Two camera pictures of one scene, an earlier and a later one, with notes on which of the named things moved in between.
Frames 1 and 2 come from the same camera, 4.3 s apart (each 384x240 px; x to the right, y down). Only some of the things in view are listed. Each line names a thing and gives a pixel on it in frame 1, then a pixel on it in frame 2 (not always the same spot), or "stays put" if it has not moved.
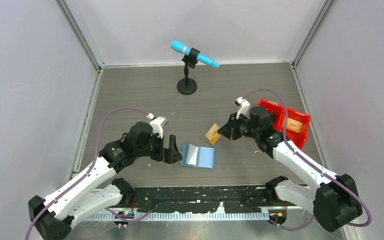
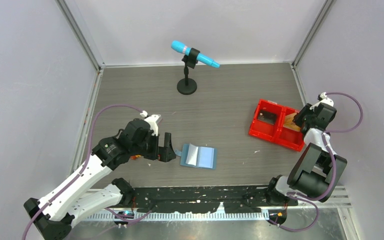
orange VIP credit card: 294,125 stays put
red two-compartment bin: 278,111 stays put
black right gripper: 230,130 → 306,109
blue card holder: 199,157 stays put
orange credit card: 212,134 → 289,118
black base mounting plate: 197,200 stays put
